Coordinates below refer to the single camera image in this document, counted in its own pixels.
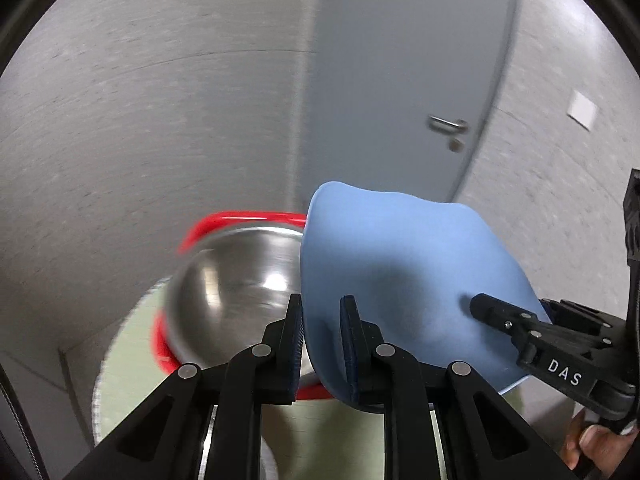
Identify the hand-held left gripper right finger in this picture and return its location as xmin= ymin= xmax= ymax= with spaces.
xmin=339 ymin=295 xmax=577 ymax=480

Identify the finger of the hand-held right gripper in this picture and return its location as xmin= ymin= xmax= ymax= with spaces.
xmin=541 ymin=298 xmax=626 ymax=348
xmin=469 ymin=293 xmax=640 ymax=423

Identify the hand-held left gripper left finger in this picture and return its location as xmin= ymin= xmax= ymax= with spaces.
xmin=64 ymin=293 xmax=305 ymax=480

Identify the blue plate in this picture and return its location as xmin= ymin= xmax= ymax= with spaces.
xmin=299 ymin=181 xmax=553 ymax=413

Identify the white wall plate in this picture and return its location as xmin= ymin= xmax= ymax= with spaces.
xmin=567 ymin=91 xmax=598 ymax=130

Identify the stainless steel bowl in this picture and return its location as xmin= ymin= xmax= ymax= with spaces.
xmin=165 ymin=225 xmax=321 ymax=377

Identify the person's right hand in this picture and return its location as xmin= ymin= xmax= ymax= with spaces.
xmin=561 ymin=407 xmax=640 ymax=480

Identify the red bowl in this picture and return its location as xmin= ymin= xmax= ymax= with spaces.
xmin=151 ymin=211 xmax=335 ymax=402

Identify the metal door handle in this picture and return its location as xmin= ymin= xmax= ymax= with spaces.
xmin=428 ymin=114 xmax=470 ymax=136

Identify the grey door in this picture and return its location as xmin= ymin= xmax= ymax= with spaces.
xmin=299 ymin=0 xmax=526 ymax=207

